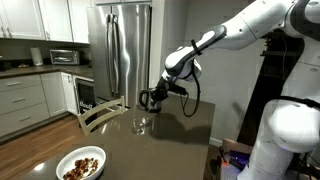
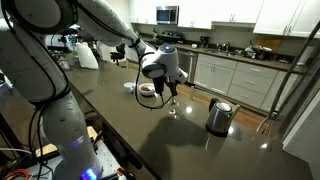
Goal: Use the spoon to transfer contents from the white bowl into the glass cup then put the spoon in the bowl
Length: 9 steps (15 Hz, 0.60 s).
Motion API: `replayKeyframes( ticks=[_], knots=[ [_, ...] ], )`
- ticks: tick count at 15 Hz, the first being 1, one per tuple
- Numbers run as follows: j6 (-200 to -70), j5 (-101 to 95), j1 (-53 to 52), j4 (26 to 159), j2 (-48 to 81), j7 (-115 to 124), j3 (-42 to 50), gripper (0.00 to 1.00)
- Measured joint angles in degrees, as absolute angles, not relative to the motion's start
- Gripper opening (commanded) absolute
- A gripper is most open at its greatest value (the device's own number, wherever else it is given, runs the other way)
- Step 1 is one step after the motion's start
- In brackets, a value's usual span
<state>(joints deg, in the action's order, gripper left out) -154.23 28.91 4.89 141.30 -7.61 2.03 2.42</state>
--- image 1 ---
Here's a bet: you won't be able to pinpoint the white lower cabinets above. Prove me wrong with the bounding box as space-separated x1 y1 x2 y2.
0 71 80 138

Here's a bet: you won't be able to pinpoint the stainless steel kettle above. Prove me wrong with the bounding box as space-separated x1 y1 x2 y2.
138 87 164 114

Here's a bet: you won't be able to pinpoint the wooden board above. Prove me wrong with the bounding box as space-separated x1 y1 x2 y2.
221 136 255 156

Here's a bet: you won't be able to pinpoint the clear glass cup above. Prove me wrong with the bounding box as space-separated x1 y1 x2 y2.
131 114 150 136

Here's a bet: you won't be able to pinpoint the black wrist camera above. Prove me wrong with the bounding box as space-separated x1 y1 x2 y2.
168 81 190 97

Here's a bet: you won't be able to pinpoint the white upper cabinets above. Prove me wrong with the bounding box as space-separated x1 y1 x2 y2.
0 0 92 45

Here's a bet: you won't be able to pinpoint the white paper towel roll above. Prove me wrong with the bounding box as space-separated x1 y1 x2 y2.
30 46 45 67

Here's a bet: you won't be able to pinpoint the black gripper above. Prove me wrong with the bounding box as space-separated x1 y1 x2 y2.
149 77 170 108

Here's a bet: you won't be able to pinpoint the mixed nuts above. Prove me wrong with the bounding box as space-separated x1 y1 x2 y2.
62 157 100 180

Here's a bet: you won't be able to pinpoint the metal spoon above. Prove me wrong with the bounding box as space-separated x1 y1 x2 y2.
143 104 155 120

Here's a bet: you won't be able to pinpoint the silver toaster oven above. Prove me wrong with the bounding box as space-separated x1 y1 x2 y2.
49 48 81 66

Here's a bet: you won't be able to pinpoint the white bowl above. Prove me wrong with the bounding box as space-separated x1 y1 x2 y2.
55 145 107 180

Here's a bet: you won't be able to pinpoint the stainless steel refrigerator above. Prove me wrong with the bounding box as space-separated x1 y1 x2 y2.
86 3 153 108

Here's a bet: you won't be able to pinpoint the white cabinets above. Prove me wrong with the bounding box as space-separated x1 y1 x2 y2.
0 0 92 45
0 71 80 138

